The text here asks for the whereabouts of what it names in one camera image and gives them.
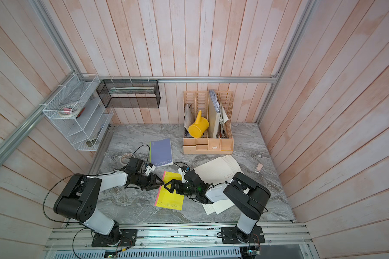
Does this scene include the yellow watering can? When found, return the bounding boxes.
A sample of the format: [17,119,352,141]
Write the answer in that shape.
[188,110,210,139]

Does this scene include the purple cover notebook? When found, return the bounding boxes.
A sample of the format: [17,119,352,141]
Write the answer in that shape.
[149,138,173,167]

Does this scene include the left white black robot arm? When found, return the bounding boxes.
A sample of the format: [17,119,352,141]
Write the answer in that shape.
[54,158,164,247]

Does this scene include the cream book in organizer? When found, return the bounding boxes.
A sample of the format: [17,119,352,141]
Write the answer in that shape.
[207,91,220,138]

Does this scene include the small pink eraser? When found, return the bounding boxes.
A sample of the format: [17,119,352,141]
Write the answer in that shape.
[255,163,263,174]

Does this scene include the tape roll on shelf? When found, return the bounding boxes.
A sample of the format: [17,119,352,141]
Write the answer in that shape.
[57,103,81,118]

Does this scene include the beige desk organizer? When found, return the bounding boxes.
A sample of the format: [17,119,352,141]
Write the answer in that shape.
[183,91,234,154]

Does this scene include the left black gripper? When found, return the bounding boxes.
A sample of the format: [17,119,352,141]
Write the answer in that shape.
[131,173,164,191]

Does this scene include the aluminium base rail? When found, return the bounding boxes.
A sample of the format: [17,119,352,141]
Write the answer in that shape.
[44,221,319,259]

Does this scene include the white wire shelf rack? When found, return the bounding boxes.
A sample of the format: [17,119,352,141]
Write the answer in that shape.
[43,73,113,151]

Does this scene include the clear tape roll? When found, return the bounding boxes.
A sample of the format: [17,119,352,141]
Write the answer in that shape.
[119,153,134,166]

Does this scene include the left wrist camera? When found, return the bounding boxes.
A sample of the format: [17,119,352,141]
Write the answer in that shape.
[144,163,156,175]

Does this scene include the papers in organizer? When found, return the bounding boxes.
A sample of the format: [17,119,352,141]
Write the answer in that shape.
[219,105,229,138]

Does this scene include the open cream notebook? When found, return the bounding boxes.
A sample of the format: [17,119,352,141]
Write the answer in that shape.
[194,155,242,215]

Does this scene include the black mesh wall basket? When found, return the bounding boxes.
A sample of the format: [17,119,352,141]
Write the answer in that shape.
[96,79,161,109]

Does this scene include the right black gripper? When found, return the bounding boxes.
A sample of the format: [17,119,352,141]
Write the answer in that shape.
[165,180,199,196]

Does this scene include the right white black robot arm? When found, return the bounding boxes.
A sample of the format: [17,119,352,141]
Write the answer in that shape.
[164,169,271,245]

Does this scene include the yellow cover notebook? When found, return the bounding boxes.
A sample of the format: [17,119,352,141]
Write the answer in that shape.
[155,171,184,210]

